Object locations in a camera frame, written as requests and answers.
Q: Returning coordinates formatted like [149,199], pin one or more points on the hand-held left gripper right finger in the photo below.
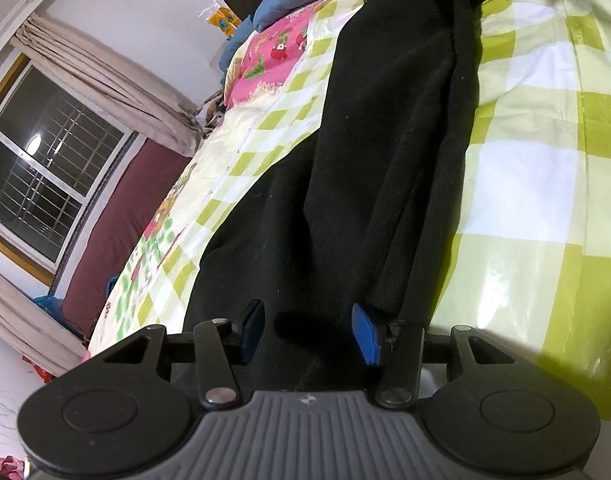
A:
[368,335]

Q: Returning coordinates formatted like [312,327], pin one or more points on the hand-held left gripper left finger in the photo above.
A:
[254,332]

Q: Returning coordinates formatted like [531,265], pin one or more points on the black pants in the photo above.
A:
[385,135]

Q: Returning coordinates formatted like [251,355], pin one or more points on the blue plastic container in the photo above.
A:
[113,287]

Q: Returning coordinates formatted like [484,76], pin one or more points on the maroon window bench cushion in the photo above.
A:
[120,220]

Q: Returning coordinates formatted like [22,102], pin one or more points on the blue plastic bag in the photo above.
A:
[50,307]

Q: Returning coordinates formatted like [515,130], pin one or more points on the red bag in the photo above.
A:
[35,367]

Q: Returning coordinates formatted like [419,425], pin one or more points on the pile of assorted items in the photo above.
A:
[215,107]

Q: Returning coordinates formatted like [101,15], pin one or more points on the beige curtain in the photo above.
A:
[110,80]
[20,315]

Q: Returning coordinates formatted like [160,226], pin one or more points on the green checked bed sheet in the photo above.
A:
[535,135]

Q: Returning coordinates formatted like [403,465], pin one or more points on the barred window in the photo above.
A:
[45,160]

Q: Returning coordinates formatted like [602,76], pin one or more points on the pink clothing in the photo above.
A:
[0,467]

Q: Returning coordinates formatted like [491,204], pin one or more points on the pink cream cartoon blanket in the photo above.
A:
[275,45]

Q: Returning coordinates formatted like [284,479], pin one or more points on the blue cloth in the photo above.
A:
[238,42]

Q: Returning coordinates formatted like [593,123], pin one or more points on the orange printed package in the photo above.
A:
[223,20]

